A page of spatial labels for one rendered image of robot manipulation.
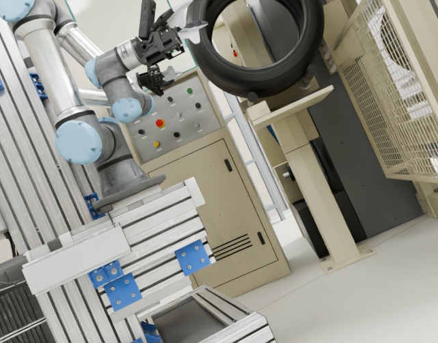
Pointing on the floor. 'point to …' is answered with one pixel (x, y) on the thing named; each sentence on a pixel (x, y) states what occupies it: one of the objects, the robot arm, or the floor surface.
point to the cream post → (294, 142)
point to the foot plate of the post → (328, 266)
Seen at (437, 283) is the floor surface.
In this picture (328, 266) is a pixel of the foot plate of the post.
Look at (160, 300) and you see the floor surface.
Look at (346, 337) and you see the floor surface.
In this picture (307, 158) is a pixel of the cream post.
